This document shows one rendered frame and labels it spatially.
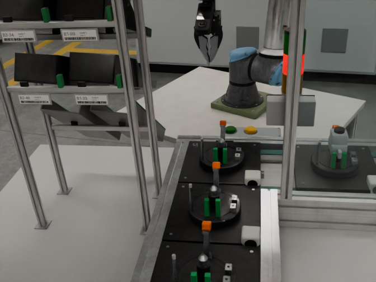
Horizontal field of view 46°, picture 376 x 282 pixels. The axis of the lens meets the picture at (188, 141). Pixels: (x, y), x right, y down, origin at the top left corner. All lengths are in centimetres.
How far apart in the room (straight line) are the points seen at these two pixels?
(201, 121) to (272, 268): 95
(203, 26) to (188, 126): 61
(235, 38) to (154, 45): 86
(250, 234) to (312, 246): 24
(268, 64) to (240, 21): 260
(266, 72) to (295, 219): 72
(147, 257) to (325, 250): 48
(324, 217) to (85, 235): 68
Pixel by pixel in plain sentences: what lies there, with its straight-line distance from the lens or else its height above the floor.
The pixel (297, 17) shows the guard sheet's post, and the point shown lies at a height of 145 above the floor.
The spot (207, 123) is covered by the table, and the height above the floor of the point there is 86.
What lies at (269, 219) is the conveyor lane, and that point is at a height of 95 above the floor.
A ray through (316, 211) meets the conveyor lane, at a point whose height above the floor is 92.
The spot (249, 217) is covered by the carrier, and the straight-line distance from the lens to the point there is 117.
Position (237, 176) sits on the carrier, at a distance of 131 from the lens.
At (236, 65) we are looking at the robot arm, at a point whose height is 106.
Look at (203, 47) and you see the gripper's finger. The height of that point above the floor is 127.
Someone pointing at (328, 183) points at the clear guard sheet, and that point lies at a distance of 125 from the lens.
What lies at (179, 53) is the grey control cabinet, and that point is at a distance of 465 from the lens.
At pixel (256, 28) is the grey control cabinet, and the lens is 437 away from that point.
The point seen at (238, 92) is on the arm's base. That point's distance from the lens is 191.
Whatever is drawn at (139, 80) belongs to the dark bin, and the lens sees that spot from 125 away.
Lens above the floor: 172
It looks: 30 degrees down
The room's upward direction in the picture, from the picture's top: 4 degrees counter-clockwise
